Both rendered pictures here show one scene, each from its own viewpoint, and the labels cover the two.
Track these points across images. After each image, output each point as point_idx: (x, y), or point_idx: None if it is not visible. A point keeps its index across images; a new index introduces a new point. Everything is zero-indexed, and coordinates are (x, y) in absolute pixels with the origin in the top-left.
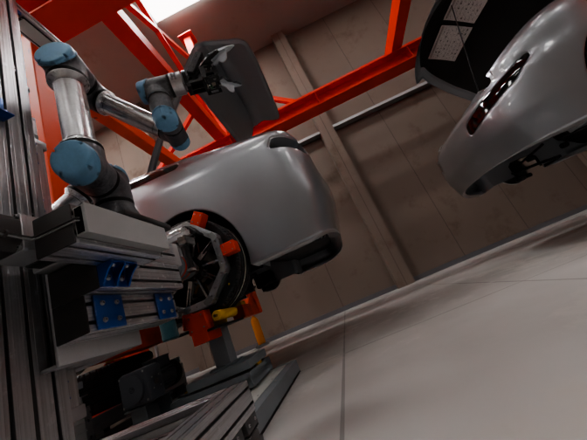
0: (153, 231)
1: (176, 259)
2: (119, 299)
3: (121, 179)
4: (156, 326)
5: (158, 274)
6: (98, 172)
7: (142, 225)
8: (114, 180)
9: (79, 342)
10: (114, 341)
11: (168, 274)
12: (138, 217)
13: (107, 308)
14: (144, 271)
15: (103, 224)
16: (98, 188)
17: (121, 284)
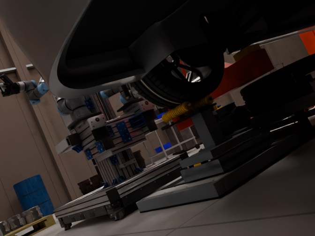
0: (63, 143)
1: (90, 128)
2: (88, 150)
3: (67, 104)
4: (113, 147)
5: (87, 140)
6: (63, 113)
7: (61, 143)
8: (66, 108)
9: (99, 155)
10: (105, 154)
11: (89, 138)
12: (70, 127)
13: (87, 154)
14: (84, 142)
15: (57, 150)
16: (70, 112)
17: (80, 150)
